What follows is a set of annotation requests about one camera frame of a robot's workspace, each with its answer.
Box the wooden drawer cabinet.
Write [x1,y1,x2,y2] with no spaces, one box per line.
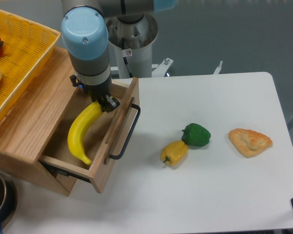
[0,47,76,195]

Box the dark metal pot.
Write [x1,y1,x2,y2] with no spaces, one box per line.
[0,173,18,234]

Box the black drawer handle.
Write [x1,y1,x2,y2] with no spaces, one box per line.
[108,103,141,160]

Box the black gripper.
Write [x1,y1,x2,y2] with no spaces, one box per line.
[70,75,120,113]

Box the toy baked pastry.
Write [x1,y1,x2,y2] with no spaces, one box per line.
[228,128,273,158]

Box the yellow toy banana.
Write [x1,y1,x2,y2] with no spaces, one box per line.
[67,102,102,165]

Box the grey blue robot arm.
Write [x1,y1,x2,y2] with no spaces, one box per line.
[61,0,176,112]

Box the yellow plastic basket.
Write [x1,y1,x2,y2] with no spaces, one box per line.
[0,10,61,122]

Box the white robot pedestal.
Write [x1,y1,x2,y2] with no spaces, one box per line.
[105,13,174,79]

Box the green toy bell pepper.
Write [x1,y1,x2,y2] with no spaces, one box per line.
[181,123,211,147]

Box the open wooden top drawer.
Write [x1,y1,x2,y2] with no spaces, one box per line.
[40,78,139,193]

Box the yellow toy bell pepper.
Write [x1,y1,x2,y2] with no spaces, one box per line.
[160,140,188,167]

